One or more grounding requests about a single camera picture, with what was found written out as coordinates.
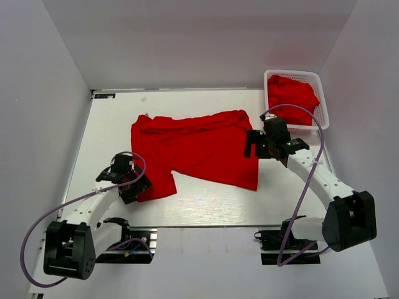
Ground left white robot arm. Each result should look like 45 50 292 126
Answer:
43 152 152 280

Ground white plastic basket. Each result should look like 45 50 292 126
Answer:
264 69 330 134

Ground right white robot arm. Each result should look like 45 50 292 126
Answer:
244 117 377 252

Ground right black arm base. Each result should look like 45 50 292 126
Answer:
254 229 322 266

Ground red shirts in basket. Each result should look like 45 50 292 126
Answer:
267 75 320 126

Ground blue table label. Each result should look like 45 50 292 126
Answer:
94 93 116 99

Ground red t shirt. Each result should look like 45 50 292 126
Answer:
131 110 259 202

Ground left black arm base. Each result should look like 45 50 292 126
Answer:
94 217 158 264

